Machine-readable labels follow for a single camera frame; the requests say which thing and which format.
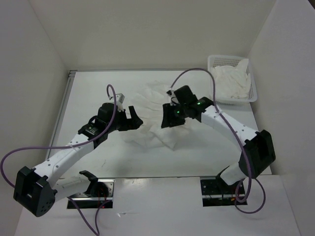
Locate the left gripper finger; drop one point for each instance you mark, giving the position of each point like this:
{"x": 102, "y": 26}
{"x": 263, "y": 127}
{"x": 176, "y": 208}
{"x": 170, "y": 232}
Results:
{"x": 132, "y": 112}
{"x": 134, "y": 122}

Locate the white skirts in basket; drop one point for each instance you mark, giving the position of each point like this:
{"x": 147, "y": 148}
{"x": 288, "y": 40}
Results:
{"x": 232, "y": 81}

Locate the white pleated skirt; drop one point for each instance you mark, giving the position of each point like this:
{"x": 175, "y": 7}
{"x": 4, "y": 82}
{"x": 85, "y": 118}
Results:
{"x": 148, "y": 101}

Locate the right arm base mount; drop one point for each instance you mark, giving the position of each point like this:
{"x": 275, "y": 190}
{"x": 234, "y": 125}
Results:
{"x": 216, "y": 194}

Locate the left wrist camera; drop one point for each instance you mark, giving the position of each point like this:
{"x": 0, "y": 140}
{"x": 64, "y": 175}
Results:
{"x": 119, "y": 100}

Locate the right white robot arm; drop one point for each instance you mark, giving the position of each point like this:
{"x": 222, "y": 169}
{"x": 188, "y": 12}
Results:
{"x": 257, "y": 149}

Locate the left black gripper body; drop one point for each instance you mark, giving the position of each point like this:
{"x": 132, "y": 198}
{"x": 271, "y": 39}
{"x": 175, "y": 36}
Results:
{"x": 120, "y": 123}

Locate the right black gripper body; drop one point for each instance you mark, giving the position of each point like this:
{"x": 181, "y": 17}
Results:
{"x": 179, "y": 109}

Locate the white perforated plastic basket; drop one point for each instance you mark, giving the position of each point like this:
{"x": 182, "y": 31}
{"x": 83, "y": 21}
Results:
{"x": 220, "y": 60}

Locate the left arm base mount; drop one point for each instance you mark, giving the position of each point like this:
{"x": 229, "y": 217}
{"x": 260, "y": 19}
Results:
{"x": 98, "y": 194}

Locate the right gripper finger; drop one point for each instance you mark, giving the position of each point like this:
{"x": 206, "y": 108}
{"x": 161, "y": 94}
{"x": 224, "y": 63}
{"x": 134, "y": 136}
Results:
{"x": 178, "y": 120}
{"x": 166, "y": 118}

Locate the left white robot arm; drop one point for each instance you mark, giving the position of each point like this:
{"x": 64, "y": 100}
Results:
{"x": 37, "y": 189}

